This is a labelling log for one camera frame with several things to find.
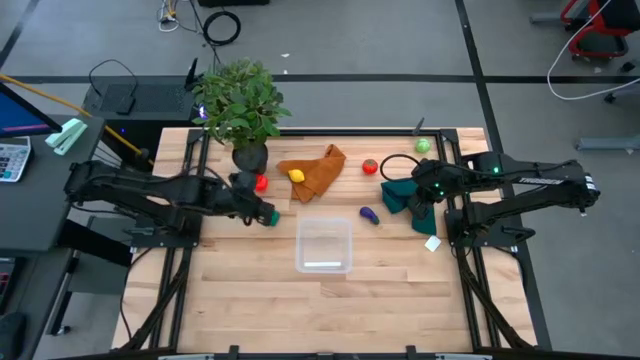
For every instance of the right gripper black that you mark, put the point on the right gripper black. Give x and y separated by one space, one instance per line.
430 177

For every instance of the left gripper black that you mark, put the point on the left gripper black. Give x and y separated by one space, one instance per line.
245 205

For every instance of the dark green toy bell pepper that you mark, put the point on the dark green toy bell pepper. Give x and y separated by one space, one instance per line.
275 219

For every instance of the red toy bell pepper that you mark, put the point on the red toy bell pepper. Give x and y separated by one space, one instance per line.
262 184

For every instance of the yellow toy lemon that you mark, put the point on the yellow toy lemon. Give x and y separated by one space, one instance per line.
296 175

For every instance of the light green toy fruit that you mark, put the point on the light green toy fruit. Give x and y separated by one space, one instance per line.
423 145

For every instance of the red toy tomato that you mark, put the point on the red toy tomato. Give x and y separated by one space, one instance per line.
370 167

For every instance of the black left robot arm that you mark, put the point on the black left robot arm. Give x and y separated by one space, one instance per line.
125 185

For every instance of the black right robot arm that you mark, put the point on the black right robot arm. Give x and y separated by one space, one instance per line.
540 182

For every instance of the clear plastic tupperware container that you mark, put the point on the clear plastic tupperware container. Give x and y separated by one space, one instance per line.
322 245

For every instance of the dark green cloth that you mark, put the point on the dark green cloth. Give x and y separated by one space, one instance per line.
397 197

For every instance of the purple toy eggplant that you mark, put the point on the purple toy eggplant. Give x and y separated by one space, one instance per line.
369 214

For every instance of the orange-brown cloth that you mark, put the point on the orange-brown cloth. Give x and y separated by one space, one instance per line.
320 172

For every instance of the short black rod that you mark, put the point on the short black rod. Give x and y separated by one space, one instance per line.
419 127

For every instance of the green plant in black pot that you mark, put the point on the green plant in black pot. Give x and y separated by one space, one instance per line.
240 105

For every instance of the black table clamp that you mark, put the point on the black table clamp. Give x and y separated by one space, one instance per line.
233 352
411 352

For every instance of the black antenna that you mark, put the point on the black antenna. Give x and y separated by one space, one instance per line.
192 75

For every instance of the black computer tower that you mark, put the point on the black computer tower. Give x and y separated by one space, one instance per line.
155 97

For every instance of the small black box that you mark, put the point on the small black box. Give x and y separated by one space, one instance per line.
125 105

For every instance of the grey metal bar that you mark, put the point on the grey metal bar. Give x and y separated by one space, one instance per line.
610 143

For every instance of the mint green stapler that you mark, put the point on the mint green stapler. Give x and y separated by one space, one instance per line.
67 135

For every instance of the black desk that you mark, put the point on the black desk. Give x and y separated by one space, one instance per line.
40 210

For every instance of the grey desk calculator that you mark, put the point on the grey desk calculator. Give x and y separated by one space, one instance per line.
12 160

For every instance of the computer monitor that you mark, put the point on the computer monitor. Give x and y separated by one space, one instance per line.
20 117

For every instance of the red and black chair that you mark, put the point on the red and black chair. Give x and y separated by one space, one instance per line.
620 12

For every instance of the black aluminium table frame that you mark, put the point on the black aluminium table frame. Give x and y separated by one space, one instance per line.
350 132

